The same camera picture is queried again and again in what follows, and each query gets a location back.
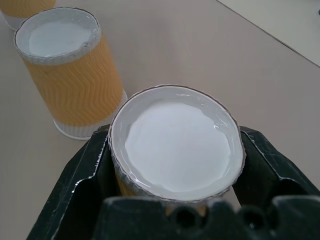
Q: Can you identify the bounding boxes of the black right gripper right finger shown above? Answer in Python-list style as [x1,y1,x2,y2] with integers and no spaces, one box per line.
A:
[233,125,320,208]

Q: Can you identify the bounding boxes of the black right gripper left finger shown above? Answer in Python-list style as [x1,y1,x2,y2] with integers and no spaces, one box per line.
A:
[26,124,121,240]

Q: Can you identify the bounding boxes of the orange ribbed paper cup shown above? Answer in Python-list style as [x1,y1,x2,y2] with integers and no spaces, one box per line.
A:
[13,6,128,141]
[107,84,247,218]
[0,0,57,32]

